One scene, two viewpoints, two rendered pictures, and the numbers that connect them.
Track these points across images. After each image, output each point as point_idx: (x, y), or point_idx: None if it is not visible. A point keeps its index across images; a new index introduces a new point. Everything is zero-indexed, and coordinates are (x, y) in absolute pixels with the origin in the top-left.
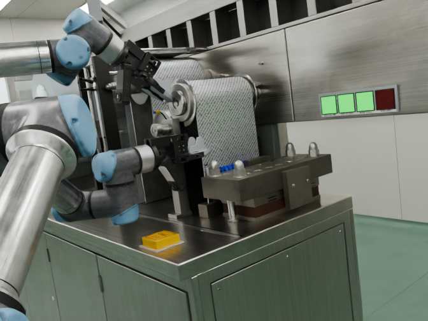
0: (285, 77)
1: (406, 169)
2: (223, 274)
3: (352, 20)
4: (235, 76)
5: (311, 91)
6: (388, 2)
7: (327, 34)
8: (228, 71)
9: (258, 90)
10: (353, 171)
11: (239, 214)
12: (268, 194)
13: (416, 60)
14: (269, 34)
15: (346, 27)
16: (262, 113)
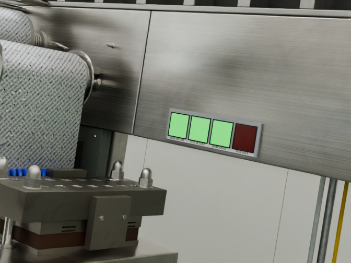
0: (136, 73)
1: (287, 239)
2: None
3: (232, 27)
4: (71, 52)
5: (162, 101)
6: (276, 20)
7: (199, 35)
8: (66, 43)
9: (97, 79)
10: (219, 226)
11: (18, 240)
12: (64, 222)
13: (289, 100)
14: (130, 11)
15: (223, 33)
16: (95, 111)
